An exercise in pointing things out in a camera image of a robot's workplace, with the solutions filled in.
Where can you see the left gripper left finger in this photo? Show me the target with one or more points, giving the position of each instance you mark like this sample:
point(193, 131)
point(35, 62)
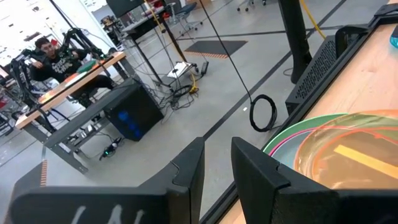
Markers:
point(109, 205)

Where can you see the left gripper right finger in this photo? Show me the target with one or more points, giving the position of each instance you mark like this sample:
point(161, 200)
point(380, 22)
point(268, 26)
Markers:
point(295, 205)

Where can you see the pale blue plastic plate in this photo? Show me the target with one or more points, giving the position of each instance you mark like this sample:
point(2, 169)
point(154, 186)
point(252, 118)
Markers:
point(286, 152)

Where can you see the orange transparent plastic plate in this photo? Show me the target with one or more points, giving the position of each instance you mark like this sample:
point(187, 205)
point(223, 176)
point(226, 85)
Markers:
point(342, 161)

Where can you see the magenta plastic plate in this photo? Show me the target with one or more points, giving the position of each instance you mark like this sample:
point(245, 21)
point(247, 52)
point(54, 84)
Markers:
point(280, 143)

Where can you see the large light green plate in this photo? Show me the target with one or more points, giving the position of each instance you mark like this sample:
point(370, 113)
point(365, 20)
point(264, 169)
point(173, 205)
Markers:
point(289, 132)

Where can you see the teal transparent plastic plate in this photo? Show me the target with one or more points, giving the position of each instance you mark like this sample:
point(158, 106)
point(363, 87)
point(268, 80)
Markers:
point(395, 39)

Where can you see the black background robot arm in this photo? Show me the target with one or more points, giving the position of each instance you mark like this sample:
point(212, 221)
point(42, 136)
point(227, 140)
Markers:
point(21, 74)
point(77, 37)

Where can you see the black adapter with green light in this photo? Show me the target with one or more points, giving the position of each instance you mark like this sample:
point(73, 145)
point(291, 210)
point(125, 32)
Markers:
point(109, 151)

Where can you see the hazard-striped black mat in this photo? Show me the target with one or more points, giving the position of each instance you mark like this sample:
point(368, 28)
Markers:
point(29, 177)
point(214, 48)

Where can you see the wooden desk with grey legs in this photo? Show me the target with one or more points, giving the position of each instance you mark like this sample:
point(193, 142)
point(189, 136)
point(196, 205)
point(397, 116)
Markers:
point(90, 113)

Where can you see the black computer tower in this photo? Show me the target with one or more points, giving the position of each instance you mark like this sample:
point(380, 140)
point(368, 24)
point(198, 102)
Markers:
point(133, 112)

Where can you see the wooden background table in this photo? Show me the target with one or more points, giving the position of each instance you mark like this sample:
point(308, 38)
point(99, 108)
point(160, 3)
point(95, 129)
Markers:
point(56, 95)

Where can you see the black perforated computer case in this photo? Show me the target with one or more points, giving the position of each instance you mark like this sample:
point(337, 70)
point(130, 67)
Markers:
point(314, 71)

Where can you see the person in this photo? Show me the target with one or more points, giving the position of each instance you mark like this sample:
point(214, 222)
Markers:
point(59, 67)

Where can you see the black power strip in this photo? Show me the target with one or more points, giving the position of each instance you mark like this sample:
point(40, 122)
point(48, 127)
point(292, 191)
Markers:
point(204, 68)

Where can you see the black pole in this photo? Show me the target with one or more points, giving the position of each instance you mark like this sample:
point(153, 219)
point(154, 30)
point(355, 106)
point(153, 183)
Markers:
point(293, 37)

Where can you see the black standing desk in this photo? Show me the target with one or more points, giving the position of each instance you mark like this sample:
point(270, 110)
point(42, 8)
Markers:
point(140, 26)

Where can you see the black monitor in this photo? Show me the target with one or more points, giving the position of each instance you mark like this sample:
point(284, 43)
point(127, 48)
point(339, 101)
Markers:
point(124, 6)

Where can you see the blue office chair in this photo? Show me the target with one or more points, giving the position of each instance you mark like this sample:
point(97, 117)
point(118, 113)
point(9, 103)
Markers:
point(186, 9)

